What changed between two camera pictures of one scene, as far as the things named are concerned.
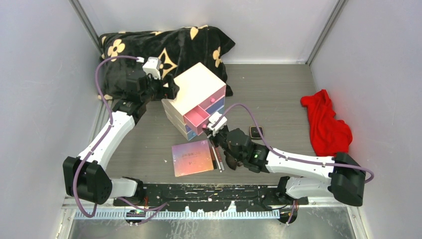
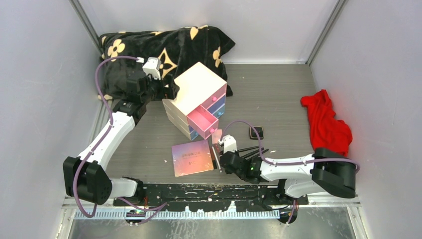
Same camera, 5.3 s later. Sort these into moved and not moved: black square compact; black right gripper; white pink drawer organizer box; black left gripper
Moved: black right gripper
Not moved: white pink drawer organizer box; black left gripper; black square compact
